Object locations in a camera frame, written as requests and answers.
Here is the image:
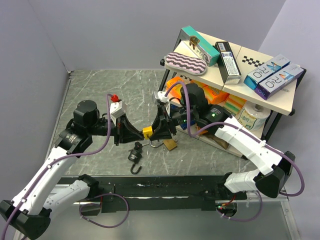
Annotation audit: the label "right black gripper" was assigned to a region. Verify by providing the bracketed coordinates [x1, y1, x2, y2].
[146, 105, 195, 142]

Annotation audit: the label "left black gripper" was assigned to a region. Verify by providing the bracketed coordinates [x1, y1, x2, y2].
[89, 112, 145, 146]

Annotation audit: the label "yellow padlock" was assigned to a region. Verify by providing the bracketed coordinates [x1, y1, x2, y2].
[142, 125, 154, 139]

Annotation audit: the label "black-headed keys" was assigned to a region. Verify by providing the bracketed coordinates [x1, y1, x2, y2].
[133, 141, 149, 151]

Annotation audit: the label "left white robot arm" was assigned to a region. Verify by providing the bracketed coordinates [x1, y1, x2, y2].
[0, 98, 175, 240]

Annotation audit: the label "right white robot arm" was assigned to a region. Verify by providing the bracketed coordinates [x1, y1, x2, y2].
[149, 81, 294, 199]

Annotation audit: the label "brass padlock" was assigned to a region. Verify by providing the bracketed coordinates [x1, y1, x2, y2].
[149, 138, 178, 151]

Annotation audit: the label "orange green box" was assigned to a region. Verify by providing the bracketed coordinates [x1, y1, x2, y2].
[165, 76, 185, 100]

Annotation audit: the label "orange sponge pack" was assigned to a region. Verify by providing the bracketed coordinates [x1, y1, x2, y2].
[203, 86, 229, 105]

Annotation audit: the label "black tiered shelf rack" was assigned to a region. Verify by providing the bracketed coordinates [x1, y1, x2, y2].
[156, 27, 307, 160]

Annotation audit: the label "pink wavy eye mask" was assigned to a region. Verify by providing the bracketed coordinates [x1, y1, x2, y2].
[164, 52, 207, 76]

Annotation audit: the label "striped sponge pack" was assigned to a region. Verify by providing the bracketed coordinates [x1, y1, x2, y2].
[223, 94, 246, 116]

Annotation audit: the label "black silver box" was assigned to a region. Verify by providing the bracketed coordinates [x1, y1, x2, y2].
[215, 41, 242, 85]

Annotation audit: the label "toilet paper roll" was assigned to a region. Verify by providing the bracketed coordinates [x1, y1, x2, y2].
[236, 101, 271, 131]

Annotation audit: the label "teal box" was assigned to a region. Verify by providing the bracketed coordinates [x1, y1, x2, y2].
[179, 26, 220, 67]

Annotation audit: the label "blue toothpaste box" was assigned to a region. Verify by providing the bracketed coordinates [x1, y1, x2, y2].
[244, 54, 291, 90]

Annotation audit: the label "purple toothpaste box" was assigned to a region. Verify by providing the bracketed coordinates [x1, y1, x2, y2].
[254, 63, 304, 100]

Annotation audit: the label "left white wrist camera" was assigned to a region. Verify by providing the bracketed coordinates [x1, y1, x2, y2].
[110, 94, 127, 125]

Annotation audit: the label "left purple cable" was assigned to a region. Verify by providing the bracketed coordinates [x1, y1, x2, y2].
[2, 93, 118, 240]

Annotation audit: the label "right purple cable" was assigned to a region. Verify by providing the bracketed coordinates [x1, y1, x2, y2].
[163, 83, 305, 196]

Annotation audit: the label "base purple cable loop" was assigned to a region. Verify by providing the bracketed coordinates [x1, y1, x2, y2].
[78, 192, 130, 228]

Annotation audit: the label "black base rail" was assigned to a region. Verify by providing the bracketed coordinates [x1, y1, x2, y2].
[62, 174, 251, 213]

